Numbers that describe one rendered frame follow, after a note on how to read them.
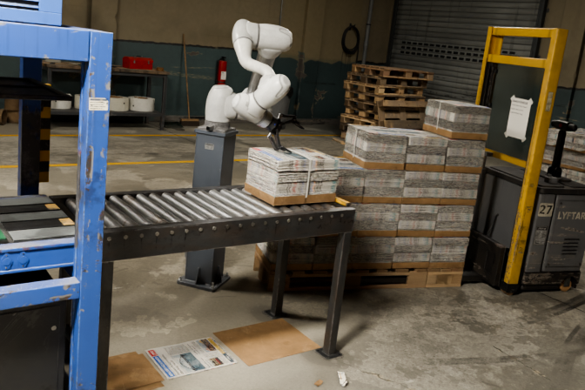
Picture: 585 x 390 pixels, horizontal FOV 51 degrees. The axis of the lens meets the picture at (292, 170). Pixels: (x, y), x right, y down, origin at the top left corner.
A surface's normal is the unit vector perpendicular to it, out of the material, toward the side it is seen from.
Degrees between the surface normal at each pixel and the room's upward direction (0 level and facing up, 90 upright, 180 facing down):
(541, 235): 90
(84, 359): 90
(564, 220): 90
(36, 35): 90
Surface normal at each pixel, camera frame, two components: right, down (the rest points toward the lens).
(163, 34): 0.58, 0.23
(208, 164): -0.30, 0.17
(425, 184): 0.31, 0.22
